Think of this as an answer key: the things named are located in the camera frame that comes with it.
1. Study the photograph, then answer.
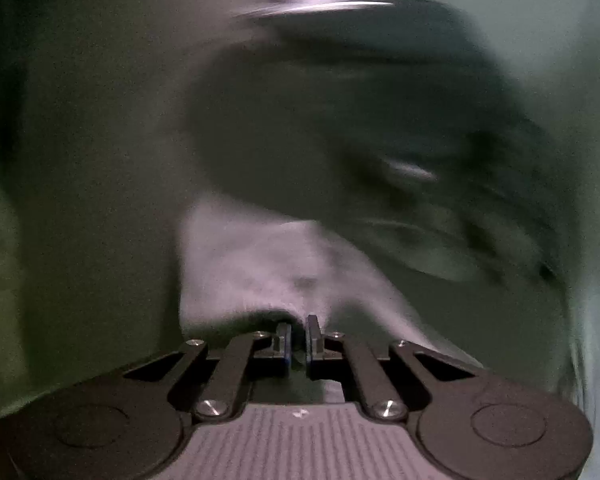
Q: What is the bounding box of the grey fleece garment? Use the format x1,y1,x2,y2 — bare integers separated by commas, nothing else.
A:
178,194,475,363

